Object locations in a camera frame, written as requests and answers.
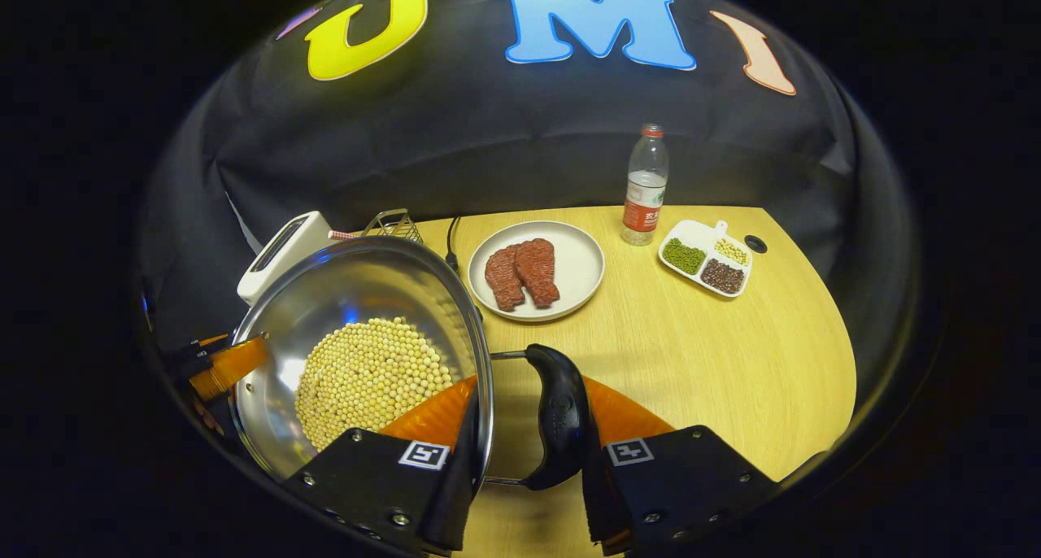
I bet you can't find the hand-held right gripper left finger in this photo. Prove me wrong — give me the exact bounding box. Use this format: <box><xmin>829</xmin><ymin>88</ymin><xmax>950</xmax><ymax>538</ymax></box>
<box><xmin>285</xmin><ymin>377</ymin><xmax>482</xmax><ymax>556</ymax></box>

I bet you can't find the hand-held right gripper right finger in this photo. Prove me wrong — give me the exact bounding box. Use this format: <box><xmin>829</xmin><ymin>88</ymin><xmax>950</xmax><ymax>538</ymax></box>
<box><xmin>581</xmin><ymin>377</ymin><xmax>782</xmax><ymax>556</ymax></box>

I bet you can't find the steel pot with black handles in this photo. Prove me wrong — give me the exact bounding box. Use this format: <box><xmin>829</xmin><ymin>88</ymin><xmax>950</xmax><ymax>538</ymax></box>
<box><xmin>228</xmin><ymin>234</ymin><xmax>591</xmax><ymax>492</ymax></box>

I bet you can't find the heap of soybeans in pot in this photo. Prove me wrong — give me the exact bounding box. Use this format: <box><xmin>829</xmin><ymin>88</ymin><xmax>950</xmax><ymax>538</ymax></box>
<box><xmin>294</xmin><ymin>316</ymin><xmax>461</xmax><ymax>451</ymax></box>

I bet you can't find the white toaster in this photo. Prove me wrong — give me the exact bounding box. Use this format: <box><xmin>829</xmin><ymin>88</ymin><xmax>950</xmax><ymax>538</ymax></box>
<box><xmin>237</xmin><ymin>211</ymin><xmax>334</xmax><ymax>307</ymax></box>

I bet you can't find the red meat slice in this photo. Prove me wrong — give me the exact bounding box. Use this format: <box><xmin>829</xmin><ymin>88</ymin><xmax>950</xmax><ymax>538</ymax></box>
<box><xmin>514</xmin><ymin>238</ymin><xmax>561</xmax><ymax>308</ymax></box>
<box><xmin>485</xmin><ymin>245</ymin><xmax>526</xmax><ymax>312</ymax></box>

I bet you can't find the round beige plate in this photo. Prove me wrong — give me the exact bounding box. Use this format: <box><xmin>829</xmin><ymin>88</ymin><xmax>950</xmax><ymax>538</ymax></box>
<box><xmin>468</xmin><ymin>220</ymin><xmax>606</xmax><ymax>323</ymax></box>

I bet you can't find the pile of dark red beans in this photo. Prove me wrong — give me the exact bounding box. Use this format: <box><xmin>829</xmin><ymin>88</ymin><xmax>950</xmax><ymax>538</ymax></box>
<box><xmin>701</xmin><ymin>259</ymin><xmax>746</xmax><ymax>294</ymax></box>

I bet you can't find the pile of green mung beans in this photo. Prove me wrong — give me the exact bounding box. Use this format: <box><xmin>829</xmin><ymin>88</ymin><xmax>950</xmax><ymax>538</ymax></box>
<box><xmin>662</xmin><ymin>238</ymin><xmax>707</xmax><ymax>276</ymax></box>

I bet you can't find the white divided dish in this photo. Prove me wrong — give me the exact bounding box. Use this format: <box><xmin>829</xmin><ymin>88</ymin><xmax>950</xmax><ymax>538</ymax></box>
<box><xmin>657</xmin><ymin>220</ymin><xmax>754</xmax><ymax>299</ymax></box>

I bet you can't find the clear plastic water bottle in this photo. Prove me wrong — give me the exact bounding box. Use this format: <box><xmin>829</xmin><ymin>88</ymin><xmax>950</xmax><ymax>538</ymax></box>
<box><xmin>621</xmin><ymin>124</ymin><xmax>670</xmax><ymax>246</ymax></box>

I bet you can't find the black backdrop cloth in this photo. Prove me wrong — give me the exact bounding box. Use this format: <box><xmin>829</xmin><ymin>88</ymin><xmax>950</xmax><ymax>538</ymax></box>
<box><xmin>138</xmin><ymin>0</ymin><xmax>920</xmax><ymax>396</ymax></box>

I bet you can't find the metal wire rack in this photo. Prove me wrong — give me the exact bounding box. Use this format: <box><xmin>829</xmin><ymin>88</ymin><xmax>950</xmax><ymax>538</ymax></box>
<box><xmin>328</xmin><ymin>208</ymin><xmax>425</xmax><ymax>246</ymax></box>

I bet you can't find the black power cable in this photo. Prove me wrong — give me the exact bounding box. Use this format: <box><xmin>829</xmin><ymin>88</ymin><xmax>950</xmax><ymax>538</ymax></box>
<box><xmin>444</xmin><ymin>215</ymin><xmax>464</xmax><ymax>274</ymax></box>

